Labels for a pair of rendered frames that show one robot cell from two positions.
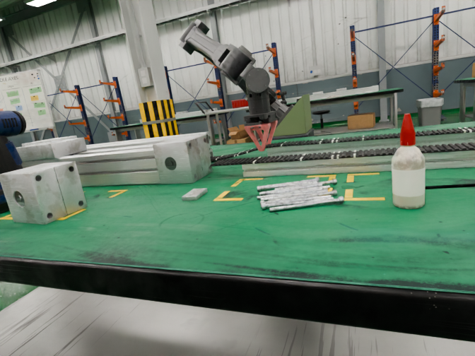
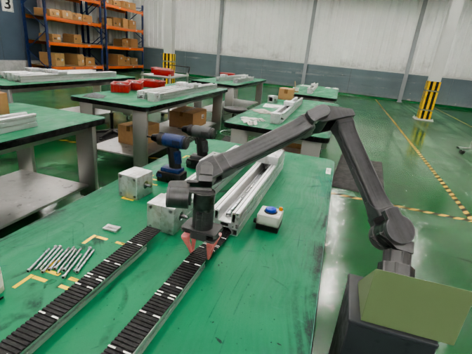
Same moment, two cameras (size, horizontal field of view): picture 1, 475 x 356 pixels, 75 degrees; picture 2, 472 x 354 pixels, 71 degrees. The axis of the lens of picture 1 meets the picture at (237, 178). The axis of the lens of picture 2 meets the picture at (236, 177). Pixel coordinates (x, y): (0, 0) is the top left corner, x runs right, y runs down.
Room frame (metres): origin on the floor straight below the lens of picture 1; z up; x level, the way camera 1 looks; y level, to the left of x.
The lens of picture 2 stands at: (0.84, -0.89, 1.36)
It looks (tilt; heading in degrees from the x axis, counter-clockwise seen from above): 21 degrees down; 83
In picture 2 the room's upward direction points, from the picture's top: 6 degrees clockwise
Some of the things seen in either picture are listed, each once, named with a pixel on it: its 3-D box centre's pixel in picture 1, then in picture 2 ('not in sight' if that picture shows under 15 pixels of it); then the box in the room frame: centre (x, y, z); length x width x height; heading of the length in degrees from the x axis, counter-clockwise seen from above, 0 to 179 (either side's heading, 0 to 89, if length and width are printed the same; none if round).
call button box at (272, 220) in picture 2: not in sight; (267, 218); (1.09, 0.15, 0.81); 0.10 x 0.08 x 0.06; 156
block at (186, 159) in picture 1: (186, 157); (170, 214); (0.75, 0.12, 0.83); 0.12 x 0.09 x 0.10; 156
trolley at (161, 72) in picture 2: not in sight; (166, 94); (0.18, 5.51, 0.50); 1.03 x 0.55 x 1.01; 72
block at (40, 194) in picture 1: (50, 189); (138, 183); (0.60, 0.37, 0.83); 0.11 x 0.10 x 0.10; 152
